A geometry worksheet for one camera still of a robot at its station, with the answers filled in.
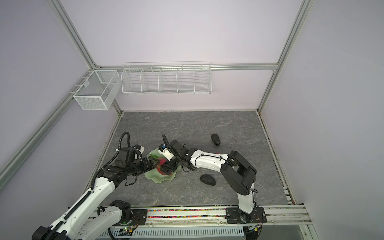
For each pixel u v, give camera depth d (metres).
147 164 0.71
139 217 0.74
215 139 1.02
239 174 0.47
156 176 0.85
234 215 0.74
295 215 0.76
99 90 0.98
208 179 0.82
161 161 0.80
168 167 0.74
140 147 0.77
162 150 0.75
